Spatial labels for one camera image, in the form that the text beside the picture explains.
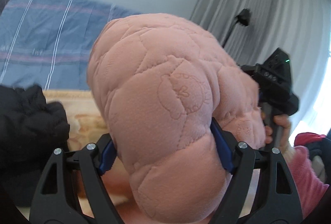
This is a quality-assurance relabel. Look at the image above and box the pink quilted garment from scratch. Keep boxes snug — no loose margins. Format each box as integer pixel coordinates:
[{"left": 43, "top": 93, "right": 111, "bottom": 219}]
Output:
[{"left": 87, "top": 13, "right": 265, "bottom": 223}]

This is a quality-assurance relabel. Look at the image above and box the right hand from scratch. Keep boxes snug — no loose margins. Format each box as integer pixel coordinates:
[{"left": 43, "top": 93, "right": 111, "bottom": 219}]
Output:
[{"left": 260, "top": 114, "right": 291, "bottom": 153}]

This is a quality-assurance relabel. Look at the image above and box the pink fleece sleeve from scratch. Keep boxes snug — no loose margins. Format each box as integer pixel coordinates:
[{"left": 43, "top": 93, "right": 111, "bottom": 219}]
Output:
[{"left": 280, "top": 132, "right": 331, "bottom": 219}]

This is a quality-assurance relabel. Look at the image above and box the cream fleece blanket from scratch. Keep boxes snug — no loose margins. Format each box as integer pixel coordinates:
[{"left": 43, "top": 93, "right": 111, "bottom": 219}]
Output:
[{"left": 43, "top": 90, "right": 142, "bottom": 223}]

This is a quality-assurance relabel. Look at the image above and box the black garment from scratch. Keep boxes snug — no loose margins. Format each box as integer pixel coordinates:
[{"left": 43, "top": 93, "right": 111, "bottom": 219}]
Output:
[{"left": 1, "top": 85, "right": 70, "bottom": 207}]

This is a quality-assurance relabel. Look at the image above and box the black floor lamp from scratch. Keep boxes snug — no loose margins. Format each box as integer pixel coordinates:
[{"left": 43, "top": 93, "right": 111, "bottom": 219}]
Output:
[{"left": 220, "top": 8, "right": 251, "bottom": 48}]

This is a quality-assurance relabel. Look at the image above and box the grey curtain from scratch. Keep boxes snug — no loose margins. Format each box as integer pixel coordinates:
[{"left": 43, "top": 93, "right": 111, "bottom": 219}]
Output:
[{"left": 191, "top": 0, "right": 330, "bottom": 123}]

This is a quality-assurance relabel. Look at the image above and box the blue plaid pillow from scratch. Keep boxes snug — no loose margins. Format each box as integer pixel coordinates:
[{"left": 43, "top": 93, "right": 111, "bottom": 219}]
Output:
[{"left": 1, "top": 0, "right": 136, "bottom": 90}]

